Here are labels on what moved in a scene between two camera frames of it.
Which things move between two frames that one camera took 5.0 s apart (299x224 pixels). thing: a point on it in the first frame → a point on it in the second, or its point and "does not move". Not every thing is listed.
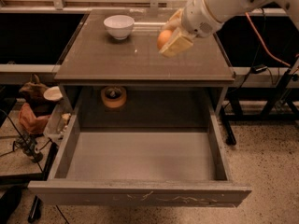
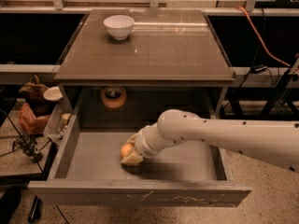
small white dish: (52, 93) does not move
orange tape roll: (113, 96) does not move
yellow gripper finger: (179, 42) → (133, 158)
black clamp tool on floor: (28, 144) does not move
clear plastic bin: (59, 121) does not move
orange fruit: (163, 37) → (125, 149)
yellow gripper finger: (173, 21) → (133, 138)
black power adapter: (257, 69) does not move
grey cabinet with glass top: (120, 48) does not move
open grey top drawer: (143, 166) does not move
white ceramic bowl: (120, 26) does not move
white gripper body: (196, 15) → (143, 146)
